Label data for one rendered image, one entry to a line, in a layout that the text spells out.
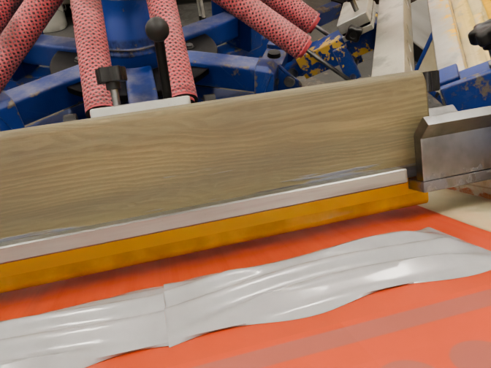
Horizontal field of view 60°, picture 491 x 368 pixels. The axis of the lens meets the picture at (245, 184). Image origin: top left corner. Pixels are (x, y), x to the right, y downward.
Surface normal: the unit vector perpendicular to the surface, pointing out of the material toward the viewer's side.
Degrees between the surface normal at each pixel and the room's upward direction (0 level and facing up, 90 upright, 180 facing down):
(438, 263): 5
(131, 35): 62
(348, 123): 56
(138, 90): 0
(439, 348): 32
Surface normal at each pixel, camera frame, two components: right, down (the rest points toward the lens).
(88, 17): 0.27, -0.34
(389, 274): 0.04, -0.56
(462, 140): 0.21, 0.15
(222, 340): -0.15, -0.97
